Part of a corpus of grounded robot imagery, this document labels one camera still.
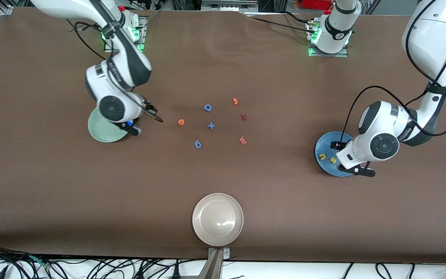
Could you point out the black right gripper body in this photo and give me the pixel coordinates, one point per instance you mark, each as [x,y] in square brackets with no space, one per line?
[149,109]

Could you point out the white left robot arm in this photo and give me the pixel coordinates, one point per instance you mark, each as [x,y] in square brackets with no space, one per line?
[432,35]

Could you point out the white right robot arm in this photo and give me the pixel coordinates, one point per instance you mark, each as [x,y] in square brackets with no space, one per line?
[93,83]

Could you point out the blue plate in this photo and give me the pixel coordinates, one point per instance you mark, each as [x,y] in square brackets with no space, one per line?
[327,167]

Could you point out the blue foam number six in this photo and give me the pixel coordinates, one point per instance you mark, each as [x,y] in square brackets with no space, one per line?
[195,144]

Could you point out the blue foam letter D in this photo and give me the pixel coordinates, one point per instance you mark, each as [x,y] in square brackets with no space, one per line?
[205,107]

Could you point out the light green plate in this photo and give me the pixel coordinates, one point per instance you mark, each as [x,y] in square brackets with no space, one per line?
[99,133]

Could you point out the blue foam plus sign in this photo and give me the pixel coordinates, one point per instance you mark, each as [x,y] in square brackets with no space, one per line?
[211,125]

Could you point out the salmon red foam letter W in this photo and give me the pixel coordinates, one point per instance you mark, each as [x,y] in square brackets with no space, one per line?
[242,140]

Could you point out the brown table cover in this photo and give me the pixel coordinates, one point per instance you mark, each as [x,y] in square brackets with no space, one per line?
[72,201]

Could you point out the beige plate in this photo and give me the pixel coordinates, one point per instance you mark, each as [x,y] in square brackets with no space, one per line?
[217,219]

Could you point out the red box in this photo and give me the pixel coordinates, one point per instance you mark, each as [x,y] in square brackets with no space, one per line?
[316,4]

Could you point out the black plug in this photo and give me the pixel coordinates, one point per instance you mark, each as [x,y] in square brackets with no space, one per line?
[175,273]
[0,273]

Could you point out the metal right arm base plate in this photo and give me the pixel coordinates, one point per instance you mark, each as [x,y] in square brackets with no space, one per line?
[142,35]

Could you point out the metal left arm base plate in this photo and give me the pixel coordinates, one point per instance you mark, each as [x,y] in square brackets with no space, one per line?
[329,55]

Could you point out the metal frame structure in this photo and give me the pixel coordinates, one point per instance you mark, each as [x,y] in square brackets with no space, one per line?
[227,6]

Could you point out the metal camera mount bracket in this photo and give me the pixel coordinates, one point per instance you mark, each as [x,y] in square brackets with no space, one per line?
[215,267]

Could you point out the aluminium corner bracket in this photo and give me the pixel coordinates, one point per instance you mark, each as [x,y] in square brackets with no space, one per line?
[5,10]

